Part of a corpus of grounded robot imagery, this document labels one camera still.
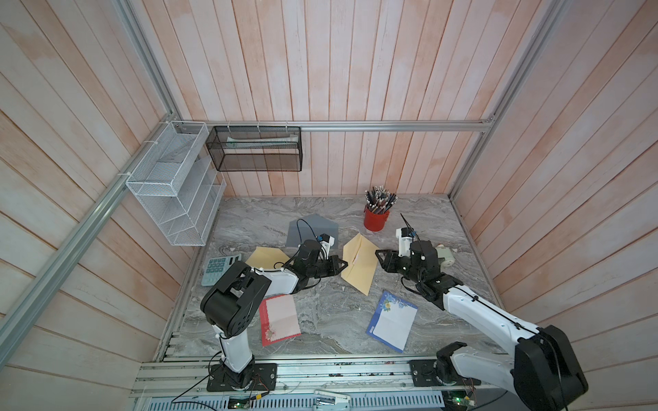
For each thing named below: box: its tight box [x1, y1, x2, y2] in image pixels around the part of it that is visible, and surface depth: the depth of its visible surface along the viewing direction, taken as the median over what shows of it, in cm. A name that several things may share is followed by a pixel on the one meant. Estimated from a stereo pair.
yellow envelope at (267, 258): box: [245, 246, 291, 269], surface depth 103 cm
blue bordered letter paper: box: [365, 290, 419, 354], surface depth 86 cm
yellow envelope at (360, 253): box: [340, 232, 380, 297], surface depth 95 cm
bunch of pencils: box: [363, 185, 399, 215], surface depth 98 cm
